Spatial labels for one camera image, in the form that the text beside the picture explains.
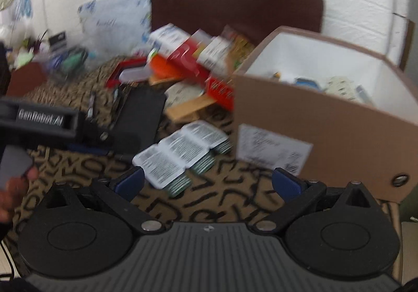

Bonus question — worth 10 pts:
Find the brown wooden box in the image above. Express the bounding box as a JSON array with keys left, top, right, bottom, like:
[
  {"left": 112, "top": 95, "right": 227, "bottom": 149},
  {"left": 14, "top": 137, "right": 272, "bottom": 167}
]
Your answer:
[{"left": 6, "top": 62, "right": 48, "bottom": 97}]

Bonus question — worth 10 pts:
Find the dark brown chair back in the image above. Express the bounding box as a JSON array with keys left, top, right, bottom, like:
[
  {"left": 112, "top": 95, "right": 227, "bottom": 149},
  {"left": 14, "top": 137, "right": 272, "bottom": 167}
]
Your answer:
[{"left": 151, "top": 0, "right": 324, "bottom": 45}]

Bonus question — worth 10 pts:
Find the floral white cushion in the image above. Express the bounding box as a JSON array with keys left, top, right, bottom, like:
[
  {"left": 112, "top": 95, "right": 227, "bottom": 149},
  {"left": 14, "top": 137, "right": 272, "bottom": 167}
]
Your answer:
[{"left": 78, "top": 0, "right": 152, "bottom": 57}]

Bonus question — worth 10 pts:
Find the brown cardboard box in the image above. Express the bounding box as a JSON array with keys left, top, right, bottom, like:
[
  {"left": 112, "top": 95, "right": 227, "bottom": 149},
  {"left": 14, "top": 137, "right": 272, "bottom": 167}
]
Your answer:
[{"left": 233, "top": 27, "right": 417, "bottom": 203}]

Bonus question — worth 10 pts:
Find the letter patterned table cloth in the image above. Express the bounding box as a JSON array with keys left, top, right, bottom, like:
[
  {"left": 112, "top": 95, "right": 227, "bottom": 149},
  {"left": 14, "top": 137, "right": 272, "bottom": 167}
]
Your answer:
[{"left": 5, "top": 56, "right": 393, "bottom": 241}]

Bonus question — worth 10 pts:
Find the red tray box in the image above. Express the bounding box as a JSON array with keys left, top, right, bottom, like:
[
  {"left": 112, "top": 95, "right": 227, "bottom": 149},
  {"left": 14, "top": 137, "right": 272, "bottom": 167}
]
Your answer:
[{"left": 105, "top": 57, "right": 152, "bottom": 89}]

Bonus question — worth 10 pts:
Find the black phone case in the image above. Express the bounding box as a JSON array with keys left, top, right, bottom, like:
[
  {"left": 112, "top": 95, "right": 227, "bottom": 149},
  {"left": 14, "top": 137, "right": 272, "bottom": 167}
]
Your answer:
[{"left": 111, "top": 85, "right": 166, "bottom": 158}]

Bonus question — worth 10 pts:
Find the person's left hand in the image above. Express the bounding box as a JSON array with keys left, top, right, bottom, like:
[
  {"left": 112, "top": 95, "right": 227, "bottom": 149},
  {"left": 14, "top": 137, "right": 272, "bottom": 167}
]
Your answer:
[{"left": 0, "top": 167, "right": 39, "bottom": 223}]

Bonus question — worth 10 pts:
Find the red snack packet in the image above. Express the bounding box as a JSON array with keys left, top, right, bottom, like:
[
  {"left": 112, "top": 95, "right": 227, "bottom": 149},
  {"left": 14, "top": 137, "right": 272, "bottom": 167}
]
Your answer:
[{"left": 204, "top": 25, "right": 257, "bottom": 112}]

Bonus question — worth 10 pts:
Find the clear plastic container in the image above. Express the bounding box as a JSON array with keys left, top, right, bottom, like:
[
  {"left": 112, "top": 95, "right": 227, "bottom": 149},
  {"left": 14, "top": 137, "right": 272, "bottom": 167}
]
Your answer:
[{"left": 33, "top": 43, "right": 101, "bottom": 83}]

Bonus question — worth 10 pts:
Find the white product box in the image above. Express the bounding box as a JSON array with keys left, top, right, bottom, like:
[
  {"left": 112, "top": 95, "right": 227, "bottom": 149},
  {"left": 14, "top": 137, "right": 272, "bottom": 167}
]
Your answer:
[{"left": 148, "top": 24, "right": 191, "bottom": 58}]

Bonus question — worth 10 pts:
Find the black marker pen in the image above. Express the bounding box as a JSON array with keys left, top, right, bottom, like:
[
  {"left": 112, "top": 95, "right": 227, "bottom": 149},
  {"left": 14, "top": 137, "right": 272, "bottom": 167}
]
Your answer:
[{"left": 86, "top": 91, "right": 96, "bottom": 121}]

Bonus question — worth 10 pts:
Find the floral white insole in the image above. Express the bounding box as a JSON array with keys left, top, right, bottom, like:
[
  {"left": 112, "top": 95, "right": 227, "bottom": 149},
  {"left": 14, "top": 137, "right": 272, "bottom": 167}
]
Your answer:
[{"left": 164, "top": 81, "right": 205, "bottom": 109}]

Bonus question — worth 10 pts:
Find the red cigarette box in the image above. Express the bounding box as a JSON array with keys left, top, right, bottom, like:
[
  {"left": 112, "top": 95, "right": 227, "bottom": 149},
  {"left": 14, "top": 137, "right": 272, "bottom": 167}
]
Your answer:
[{"left": 168, "top": 29, "right": 212, "bottom": 84}]

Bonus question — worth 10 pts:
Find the white barcode packet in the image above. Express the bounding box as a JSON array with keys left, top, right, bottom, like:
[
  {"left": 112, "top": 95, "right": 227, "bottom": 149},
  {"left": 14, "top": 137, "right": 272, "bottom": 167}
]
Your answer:
[{"left": 197, "top": 36, "right": 231, "bottom": 76}]

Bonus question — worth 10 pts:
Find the gold rectangular box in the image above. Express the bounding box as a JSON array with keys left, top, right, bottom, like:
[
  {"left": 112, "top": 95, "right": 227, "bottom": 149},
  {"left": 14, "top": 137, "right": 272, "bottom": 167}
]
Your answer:
[{"left": 165, "top": 94, "right": 216, "bottom": 123}]

